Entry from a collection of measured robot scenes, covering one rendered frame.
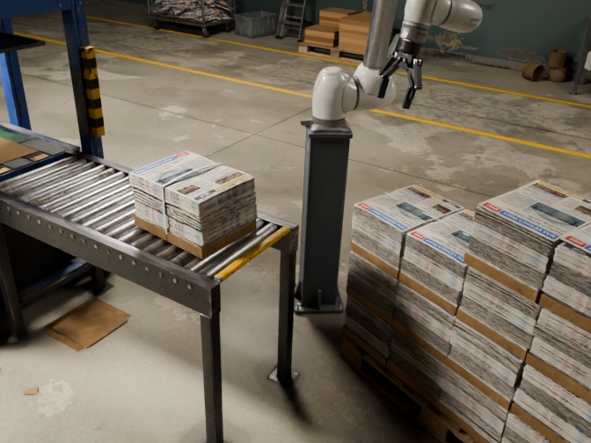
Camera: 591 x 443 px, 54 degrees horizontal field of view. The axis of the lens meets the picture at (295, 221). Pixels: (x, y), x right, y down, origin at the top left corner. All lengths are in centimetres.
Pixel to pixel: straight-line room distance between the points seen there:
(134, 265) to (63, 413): 85
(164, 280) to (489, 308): 113
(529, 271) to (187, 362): 163
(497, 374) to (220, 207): 113
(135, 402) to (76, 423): 25
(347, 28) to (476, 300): 669
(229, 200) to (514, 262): 98
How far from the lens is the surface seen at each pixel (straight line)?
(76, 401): 280
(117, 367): 291
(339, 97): 269
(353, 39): 849
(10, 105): 371
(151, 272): 212
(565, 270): 193
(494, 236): 203
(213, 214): 205
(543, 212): 207
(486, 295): 213
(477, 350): 225
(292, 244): 233
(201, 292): 198
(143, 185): 220
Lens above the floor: 192
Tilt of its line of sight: 28 degrees down
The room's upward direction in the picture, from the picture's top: 2 degrees clockwise
